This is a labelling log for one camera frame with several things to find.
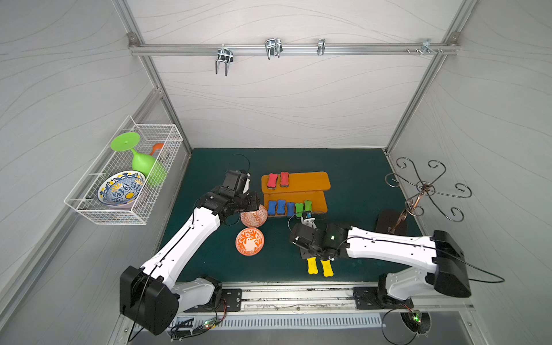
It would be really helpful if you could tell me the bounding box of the yellow eraser top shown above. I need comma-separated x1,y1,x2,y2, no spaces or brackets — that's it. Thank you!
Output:
307,257,319,275
321,260,334,277

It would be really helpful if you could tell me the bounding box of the orange wooden two-tier shelf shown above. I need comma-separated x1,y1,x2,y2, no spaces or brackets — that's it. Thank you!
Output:
261,172,331,217

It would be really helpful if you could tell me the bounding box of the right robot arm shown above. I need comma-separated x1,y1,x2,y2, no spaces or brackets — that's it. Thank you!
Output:
289,221,472,306

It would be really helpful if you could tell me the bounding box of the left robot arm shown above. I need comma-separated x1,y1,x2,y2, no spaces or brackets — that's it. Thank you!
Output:
119,191,260,335

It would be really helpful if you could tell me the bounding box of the orange geometric pattern bowl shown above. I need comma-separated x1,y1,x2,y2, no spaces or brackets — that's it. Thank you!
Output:
240,205,268,228

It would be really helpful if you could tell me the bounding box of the green eraser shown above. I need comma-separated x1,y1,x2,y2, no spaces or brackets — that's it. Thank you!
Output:
303,200,313,213
294,203,304,218

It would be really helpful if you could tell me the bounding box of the orange floral pattern bowl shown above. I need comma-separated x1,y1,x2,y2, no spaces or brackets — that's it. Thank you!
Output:
235,227,265,257

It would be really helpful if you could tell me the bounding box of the blue eraser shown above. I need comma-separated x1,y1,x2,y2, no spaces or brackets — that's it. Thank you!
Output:
276,200,286,215
286,202,296,218
267,201,277,216

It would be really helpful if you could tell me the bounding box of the pink eraser leftmost top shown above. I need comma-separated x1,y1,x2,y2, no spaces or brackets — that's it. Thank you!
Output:
267,173,279,189

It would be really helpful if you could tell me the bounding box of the green plastic wine glass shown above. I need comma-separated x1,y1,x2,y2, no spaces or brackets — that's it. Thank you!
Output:
110,132,167,187

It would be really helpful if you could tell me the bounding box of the orange utensil in basket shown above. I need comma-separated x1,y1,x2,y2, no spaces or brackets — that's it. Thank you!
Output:
149,142,164,157

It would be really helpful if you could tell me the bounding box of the metal scroll hook stand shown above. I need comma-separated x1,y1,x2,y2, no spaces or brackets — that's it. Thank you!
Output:
375,157,473,236

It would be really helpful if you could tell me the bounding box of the blue yellow ceramic bowl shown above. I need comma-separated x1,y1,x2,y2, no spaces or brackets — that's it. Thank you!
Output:
97,170,146,207

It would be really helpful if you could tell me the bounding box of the white vent strip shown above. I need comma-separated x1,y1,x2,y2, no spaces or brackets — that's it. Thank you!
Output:
215,313,383,331

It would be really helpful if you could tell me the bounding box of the double prong metal hook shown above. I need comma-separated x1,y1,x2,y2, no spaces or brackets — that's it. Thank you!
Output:
215,47,234,76

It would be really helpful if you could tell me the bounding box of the looped metal hook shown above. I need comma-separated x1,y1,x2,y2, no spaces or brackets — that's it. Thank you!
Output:
264,38,283,60

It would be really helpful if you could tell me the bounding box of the small metal hook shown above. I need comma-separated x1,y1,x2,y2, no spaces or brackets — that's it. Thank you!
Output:
317,38,326,56

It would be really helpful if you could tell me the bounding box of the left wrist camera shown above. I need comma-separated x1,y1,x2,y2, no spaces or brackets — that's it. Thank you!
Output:
221,170,251,195

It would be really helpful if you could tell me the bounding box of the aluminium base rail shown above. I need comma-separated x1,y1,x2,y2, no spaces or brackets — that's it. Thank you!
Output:
172,282,475,319

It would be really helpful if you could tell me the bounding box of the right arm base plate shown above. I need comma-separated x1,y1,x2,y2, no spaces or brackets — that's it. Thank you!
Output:
353,287,414,310

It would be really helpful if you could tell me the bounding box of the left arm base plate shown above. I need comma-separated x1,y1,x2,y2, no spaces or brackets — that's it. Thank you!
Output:
185,288,242,313

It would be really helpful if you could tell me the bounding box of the white wire basket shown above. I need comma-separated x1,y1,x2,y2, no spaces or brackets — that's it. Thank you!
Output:
65,116,183,226

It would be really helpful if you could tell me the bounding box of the right base cable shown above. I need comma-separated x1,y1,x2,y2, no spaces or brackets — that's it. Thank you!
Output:
380,301,432,345

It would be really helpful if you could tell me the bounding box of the left base cable bundle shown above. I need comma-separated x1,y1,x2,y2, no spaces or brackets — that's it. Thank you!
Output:
165,297,227,342

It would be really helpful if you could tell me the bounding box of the aluminium crossbar rail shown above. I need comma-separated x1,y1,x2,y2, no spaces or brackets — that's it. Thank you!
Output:
129,43,461,58

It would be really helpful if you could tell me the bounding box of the right metal bracket hook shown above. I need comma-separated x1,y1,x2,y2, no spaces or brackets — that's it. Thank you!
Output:
405,39,444,56

